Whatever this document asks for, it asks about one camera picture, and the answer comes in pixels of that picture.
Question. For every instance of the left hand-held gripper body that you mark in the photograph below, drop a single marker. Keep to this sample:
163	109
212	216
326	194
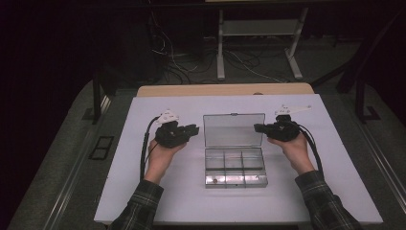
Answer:
169	135

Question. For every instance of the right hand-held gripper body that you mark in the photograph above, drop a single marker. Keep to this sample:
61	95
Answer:
284	131

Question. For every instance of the person's right hand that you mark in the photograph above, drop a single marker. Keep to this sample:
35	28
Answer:
297	153

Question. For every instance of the dark diagonal stand leg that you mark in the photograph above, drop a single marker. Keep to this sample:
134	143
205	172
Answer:
360	67

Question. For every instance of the aluminium rail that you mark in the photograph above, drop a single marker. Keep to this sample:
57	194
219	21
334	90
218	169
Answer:
68	191
383	172

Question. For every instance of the grey metal stand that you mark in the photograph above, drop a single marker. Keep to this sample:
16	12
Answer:
255	28

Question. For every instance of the person's left hand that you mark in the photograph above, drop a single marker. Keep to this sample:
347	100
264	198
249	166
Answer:
161	159

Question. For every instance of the transparent grey compartment box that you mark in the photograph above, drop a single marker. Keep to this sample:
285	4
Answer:
234	131

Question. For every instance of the black metal stand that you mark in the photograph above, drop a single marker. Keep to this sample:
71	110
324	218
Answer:
360	99

